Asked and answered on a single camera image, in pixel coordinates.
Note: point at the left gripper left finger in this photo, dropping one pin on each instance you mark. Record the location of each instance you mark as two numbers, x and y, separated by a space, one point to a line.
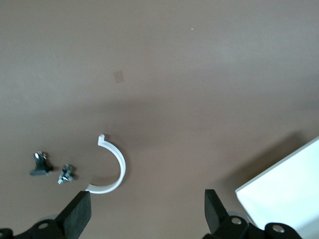
74 214

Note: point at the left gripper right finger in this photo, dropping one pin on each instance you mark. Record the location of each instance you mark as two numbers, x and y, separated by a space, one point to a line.
216 216

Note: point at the white drawer cabinet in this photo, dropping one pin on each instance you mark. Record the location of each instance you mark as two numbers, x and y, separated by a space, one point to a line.
286 186

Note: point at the small metal contact part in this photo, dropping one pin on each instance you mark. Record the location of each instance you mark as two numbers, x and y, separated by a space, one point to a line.
65 174

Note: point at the small black bracket part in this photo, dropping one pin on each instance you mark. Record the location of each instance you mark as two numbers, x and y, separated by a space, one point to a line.
39 165

